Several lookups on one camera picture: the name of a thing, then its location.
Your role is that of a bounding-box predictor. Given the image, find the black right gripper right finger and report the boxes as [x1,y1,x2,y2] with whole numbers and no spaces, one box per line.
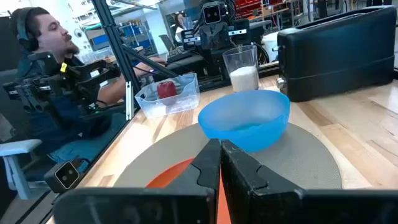
[220,139,398,224]

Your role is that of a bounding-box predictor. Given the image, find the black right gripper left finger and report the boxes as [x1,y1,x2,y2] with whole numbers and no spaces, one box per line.
[52,139,221,224]

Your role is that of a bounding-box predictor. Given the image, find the red apple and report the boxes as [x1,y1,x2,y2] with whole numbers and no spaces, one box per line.
[156,80,178,106]

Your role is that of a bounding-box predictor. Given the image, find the orange plastic plate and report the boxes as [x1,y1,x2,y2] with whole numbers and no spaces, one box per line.
[145,157,233,224]

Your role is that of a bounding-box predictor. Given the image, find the clear drinking glass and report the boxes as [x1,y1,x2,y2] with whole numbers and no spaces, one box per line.
[222,44,261,93]

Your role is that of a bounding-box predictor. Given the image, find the person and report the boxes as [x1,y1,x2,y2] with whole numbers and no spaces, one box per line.
[9,6,167,166]
[172,12,189,43]

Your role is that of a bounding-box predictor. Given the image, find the black keyboard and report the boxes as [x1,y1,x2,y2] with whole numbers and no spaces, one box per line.
[167,46,193,63]

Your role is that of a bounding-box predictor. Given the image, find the grey round placemat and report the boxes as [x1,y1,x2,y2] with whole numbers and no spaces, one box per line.
[113,123,343,190]

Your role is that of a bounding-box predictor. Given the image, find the white milk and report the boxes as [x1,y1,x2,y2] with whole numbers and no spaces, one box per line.
[229,65,260,93]

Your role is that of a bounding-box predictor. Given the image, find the clear plastic bin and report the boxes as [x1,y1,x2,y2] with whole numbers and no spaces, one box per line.
[134,72,201,119]

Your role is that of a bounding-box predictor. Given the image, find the blue plastic bowl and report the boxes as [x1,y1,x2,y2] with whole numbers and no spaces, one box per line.
[197,89,291,153]

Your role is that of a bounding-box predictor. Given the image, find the black toaster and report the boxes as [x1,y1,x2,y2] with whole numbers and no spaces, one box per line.
[275,5,398,103]

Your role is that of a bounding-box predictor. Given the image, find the white chair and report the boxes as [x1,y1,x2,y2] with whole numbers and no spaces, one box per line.
[0,139,43,200]

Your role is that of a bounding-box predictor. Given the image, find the black headphones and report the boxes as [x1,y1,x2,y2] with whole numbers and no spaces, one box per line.
[11,7,40,52]

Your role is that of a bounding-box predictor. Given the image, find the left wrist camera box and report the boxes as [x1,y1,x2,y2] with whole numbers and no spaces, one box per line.
[201,2,222,25]

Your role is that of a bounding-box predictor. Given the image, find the black table-level camera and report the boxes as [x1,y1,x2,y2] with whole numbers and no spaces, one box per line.
[43,160,81,194]

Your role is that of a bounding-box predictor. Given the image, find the black aluminium frame post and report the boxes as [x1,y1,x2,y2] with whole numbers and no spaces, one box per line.
[91,0,180,94]

